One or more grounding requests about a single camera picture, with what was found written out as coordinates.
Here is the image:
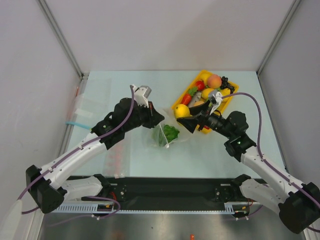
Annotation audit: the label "toy carrot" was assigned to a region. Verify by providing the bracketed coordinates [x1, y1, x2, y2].
[180, 93, 193, 106]

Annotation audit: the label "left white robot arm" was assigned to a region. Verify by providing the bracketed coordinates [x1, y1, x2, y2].
[25, 98, 165, 214]

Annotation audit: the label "toy napa cabbage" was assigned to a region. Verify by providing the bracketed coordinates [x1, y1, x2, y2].
[152, 124, 180, 148]

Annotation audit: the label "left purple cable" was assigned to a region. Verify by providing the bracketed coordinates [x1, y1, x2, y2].
[16, 84, 137, 227]

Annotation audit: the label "toy black grapes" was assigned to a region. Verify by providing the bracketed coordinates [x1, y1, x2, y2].
[220, 76, 235, 94]

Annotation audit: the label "red-printed clear bag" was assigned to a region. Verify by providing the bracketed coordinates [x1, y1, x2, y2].
[103, 141, 131, 179]

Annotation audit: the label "white slotted cable duct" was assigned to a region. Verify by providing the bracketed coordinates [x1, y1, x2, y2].
[53, 200, 255, 215]

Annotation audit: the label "toy yellow mango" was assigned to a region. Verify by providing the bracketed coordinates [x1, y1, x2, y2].
[173, 104, 191, 119]

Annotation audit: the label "toy peach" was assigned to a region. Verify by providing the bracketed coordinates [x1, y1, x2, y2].
[206, 74, 222, 89]

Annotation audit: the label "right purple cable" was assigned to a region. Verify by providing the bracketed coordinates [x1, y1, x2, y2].
[221, 92, 320, 232]

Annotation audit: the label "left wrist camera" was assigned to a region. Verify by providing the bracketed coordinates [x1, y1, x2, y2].
[130, 84, 152, 108]

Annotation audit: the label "toy lemon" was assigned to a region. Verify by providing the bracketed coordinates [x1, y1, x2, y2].
[201, 88, 214, 101]

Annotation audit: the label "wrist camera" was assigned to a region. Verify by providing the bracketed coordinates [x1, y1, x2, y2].
[208, 90, 223, 114]
[130, 84, 152, 108]

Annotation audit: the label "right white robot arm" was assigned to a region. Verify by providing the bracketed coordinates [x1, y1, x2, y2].
[177, 103, 320, 234]

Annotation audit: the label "toy grey fish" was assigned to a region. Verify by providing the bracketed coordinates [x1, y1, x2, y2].
[188, 91, 202, 107]

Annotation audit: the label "purple cable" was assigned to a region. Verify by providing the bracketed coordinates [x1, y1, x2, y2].
[221, 92, 320, 232]
[16, 84, 137, 227]

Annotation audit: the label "white-dotted zip top bag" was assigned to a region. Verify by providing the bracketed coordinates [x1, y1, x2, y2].
[142, 108, 191, 149]

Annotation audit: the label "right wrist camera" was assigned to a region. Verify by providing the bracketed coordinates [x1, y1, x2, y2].
[208, 90, 223, 114]

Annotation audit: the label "yellow plastic tray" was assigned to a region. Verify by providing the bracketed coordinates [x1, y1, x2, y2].
[171, 69, 239, 134]

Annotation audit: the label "toy orange apricot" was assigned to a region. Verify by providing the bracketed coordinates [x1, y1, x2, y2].
[193, 100, 205, 107]

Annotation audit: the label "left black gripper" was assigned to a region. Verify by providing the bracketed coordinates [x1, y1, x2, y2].
[123, 100, 165, 133]

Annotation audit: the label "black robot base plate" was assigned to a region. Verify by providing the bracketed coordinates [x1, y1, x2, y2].
[81, 176, 261, 211]

